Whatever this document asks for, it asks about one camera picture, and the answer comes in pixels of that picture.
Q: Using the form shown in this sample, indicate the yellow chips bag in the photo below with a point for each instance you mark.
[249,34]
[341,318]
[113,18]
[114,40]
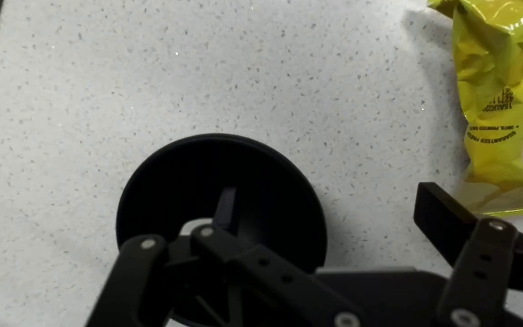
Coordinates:
[503,102]

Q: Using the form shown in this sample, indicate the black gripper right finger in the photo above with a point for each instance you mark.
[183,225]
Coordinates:
[485,254]

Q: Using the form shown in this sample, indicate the black bowl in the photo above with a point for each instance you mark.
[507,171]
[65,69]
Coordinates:
[254,182]

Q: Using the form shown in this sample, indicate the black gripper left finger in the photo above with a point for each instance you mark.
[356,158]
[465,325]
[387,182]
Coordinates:
[243,265]

